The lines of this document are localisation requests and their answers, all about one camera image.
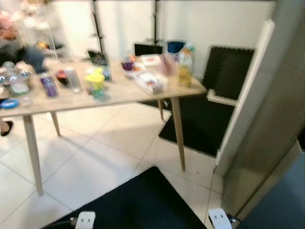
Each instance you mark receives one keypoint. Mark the small purple cup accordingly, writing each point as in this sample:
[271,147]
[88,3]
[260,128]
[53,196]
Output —
[127,63]

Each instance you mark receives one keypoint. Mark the white ceramic bowl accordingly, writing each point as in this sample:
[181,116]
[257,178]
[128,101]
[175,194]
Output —
[134,71]

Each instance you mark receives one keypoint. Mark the white bowl yellow lid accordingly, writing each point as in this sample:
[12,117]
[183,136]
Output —
[95,72]

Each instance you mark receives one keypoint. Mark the clear plastic bottle white cap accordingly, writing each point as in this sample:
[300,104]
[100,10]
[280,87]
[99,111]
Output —
[73,80]

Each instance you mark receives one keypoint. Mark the black tripod pole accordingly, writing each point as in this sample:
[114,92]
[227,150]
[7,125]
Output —
[156,21]
[98,26]

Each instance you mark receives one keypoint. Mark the clear plastic food container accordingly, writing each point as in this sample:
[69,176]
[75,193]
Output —
[151,82]

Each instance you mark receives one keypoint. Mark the person leg black shoe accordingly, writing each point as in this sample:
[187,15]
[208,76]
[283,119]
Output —
[5,128]

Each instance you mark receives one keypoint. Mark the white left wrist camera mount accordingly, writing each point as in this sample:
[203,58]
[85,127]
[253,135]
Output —
[86,220]

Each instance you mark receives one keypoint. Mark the purple drink can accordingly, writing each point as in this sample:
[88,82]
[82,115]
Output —
[48,86]

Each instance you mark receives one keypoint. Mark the light wooden table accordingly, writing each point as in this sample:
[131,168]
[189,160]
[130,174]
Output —
[124,93]

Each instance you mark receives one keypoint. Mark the yellow lid noodle cup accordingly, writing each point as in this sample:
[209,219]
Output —
[97,88]

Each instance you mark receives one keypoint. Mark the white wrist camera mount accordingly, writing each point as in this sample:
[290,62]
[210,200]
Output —
[219,219]
[86,220]

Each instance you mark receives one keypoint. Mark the white card red print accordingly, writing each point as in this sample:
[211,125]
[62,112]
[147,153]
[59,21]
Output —
[151,59]

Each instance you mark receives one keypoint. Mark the black box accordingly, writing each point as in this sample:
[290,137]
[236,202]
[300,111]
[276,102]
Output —
[147,49]

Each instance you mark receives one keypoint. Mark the blue round lid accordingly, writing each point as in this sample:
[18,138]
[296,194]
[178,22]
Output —
[9,103]

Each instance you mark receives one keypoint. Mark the clear water bottle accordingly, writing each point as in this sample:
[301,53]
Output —
[18,85]
[7,71]

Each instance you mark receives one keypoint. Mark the juice carton with green cap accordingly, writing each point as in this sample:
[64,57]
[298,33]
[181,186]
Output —
[185,69]

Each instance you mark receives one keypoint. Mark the grey fridge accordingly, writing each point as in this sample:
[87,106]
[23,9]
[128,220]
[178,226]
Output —
[271,119]

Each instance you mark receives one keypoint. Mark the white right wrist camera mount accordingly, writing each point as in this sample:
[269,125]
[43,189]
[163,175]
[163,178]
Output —
[219,219]

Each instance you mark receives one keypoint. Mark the black foam mat stack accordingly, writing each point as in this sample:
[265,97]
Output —
[228,71]

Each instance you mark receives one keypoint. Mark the red black bowl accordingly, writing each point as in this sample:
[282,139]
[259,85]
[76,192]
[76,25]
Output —
[62,78]

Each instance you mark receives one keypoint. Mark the black floor mat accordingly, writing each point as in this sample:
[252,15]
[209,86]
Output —
[133,205]
[200,124]

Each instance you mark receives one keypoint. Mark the dark green snack bag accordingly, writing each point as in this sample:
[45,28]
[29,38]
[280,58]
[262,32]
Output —
[98,58]

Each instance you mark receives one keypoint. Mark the blue bucket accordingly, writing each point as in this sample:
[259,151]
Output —
[175,46]

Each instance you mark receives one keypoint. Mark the pink translucent cup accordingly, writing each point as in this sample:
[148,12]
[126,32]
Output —
[167,64]

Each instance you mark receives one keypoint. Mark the white shelf rack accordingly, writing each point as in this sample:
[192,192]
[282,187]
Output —
[47,28]

